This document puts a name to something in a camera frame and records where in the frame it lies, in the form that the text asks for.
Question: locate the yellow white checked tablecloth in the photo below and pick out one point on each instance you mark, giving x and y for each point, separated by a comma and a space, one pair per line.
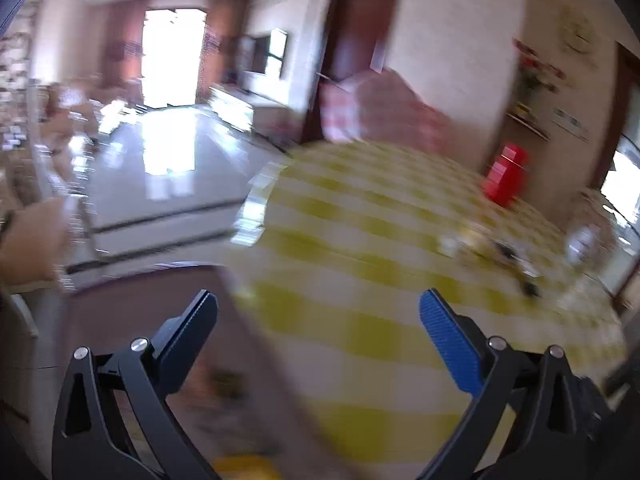
333, 249

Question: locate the wall television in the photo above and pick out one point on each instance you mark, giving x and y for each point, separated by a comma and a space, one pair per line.
263, 54

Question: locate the red thermos jug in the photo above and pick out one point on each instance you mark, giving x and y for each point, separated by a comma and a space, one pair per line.
506, 176

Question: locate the dark wooden door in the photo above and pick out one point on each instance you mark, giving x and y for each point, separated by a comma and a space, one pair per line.
355, 38

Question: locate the pink checked chair cover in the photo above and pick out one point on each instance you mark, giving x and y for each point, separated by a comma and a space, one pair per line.
380, 107

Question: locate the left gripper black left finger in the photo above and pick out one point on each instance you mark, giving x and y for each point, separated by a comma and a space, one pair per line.
90, 439

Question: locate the white tv cabinet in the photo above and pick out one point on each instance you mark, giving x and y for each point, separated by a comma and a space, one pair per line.
251, 113

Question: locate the person's left hand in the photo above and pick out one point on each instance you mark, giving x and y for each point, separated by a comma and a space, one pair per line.
33, 248

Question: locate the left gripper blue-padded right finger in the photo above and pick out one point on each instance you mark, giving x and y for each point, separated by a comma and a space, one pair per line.
530, 416

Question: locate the red brown window curtain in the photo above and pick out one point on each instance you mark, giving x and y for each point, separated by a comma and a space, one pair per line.
122, 53

